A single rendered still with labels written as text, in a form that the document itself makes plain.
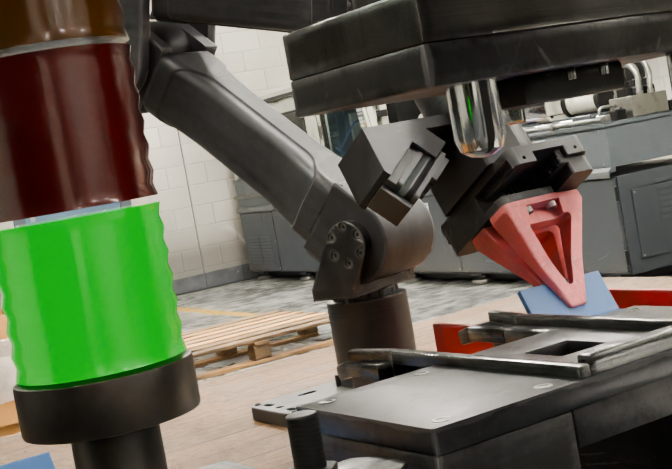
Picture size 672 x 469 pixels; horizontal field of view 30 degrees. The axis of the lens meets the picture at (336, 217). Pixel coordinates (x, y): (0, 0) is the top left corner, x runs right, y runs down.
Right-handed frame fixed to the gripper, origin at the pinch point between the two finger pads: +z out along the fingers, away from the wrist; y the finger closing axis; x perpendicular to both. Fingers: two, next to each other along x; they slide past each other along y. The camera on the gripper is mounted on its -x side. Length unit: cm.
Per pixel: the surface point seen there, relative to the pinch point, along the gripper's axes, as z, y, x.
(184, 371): 11, 37, -44
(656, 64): -330, -522, 672
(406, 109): -381, -611, 507
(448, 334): -1.7, -5.7, -6.1
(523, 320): 4.7, 12.8, -15.3
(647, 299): 1.9, 0.7, 5.3
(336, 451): 9.0, 16.6, -30.4
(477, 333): 3.8, 10.1, -16.1
